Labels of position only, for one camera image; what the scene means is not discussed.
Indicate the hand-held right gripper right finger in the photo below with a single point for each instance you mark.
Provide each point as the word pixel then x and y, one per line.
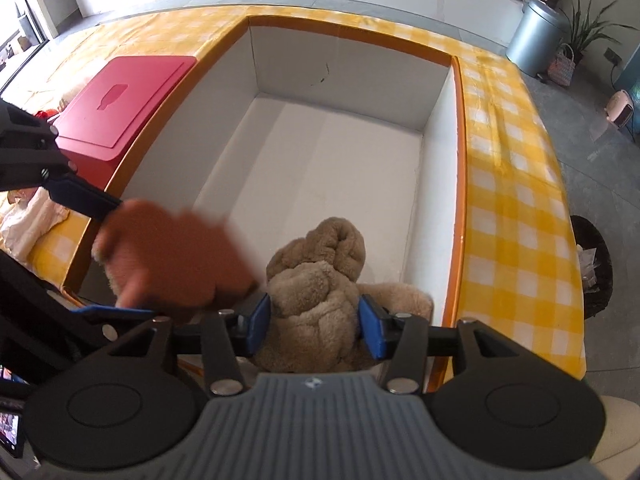
pixel 372 328

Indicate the woven patterned basket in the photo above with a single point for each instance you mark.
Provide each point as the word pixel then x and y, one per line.
pixel 561 67

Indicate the red plush toy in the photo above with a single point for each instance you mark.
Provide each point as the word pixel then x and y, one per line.
pixel 46 114

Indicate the beige teddy plush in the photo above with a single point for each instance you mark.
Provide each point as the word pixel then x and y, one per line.
pixel 310 300

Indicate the brown plush toy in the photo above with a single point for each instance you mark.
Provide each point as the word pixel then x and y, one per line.
pixel 175 255

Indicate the cream ruffled plush toy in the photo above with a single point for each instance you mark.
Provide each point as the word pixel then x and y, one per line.
pixel 30 220

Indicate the black wicker basket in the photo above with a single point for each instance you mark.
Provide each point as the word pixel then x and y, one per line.
pixel 592 270

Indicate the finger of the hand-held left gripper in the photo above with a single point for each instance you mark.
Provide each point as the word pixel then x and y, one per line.
pixel 116 313
pixel 85 200

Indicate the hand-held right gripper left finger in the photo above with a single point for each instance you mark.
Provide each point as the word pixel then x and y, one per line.
pixel 260 321

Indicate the teal cabinet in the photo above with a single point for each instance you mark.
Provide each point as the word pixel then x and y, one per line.
pixel 631 85

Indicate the large yellow checked box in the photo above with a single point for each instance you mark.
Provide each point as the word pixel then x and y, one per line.
pixel 325 160

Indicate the silver trash can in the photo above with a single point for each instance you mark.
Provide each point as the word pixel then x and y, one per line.
pixel 537 35

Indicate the green potted plant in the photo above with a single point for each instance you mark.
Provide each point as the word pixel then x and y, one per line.
pixel 587 25

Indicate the wall socket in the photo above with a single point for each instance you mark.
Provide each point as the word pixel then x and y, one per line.
pixel 612 56

